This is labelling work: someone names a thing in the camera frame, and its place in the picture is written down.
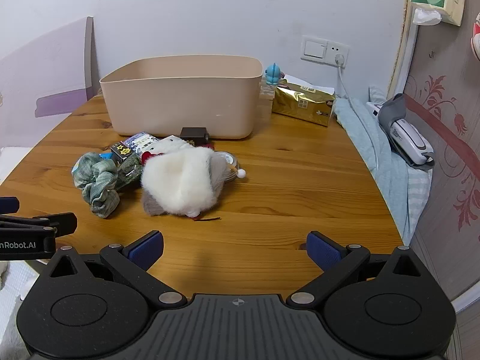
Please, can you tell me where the green checked scrunchie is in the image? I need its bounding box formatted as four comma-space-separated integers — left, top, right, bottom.
72, 151, 121, 219

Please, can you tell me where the white textured cloth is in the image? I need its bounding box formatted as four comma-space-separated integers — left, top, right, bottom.
0, 260, 38, 349

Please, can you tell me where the light blue blanket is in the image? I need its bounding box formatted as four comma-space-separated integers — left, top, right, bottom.
333, 86, 434, 246

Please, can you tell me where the white fluffy plush toy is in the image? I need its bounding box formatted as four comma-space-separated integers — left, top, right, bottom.
139, 135, 248, 221

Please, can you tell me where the white wall switch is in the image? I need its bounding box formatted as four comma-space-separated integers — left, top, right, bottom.
301, 34, 329, 63

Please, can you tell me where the white device with grey strap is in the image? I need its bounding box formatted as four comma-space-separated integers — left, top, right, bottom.
365, 93, 436, 169

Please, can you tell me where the beige plastic storage bin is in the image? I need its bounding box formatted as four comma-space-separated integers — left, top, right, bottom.
99, 55, 263, 139

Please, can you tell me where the blue white printed packet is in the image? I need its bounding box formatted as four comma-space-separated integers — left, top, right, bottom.
123, 131, 160, 154

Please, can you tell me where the red white shoe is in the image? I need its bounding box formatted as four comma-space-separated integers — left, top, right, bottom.
469, 12, 480, 61

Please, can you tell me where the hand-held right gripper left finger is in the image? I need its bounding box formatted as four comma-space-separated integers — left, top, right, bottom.
46, 230, 188, 310

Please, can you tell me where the dark green packet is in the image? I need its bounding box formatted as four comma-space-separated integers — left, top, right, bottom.
118, 154, 145, 190

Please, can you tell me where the purple board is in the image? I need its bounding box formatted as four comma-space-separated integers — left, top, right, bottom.
0, 17, 99, 149

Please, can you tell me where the white plug with cable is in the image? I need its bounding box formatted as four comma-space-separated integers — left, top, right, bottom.
335, 54, 372, 121

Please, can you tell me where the blue figurine toy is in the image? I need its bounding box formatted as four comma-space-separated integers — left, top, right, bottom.
265, 64, 286, 85

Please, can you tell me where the round metal tin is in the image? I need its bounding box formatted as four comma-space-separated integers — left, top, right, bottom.
217, 151, 239, 182

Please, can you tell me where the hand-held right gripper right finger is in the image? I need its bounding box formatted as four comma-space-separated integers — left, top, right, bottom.
287, 231, 433, 310

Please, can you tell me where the cream white frame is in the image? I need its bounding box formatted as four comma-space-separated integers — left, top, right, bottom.
388, 0, 419, 100

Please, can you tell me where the white wall socket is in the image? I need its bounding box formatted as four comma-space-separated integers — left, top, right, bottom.
326, 41, 351, 69

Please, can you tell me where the small dark brown box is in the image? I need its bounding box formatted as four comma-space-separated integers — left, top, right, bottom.
179, 127, 209, 146

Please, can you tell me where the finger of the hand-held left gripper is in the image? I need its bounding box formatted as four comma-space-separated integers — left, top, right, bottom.
0, 196, 20, 215
0, 212, 78, 238

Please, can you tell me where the gold tissue packet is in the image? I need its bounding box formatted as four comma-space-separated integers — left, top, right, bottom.
271, 79, 337, 127

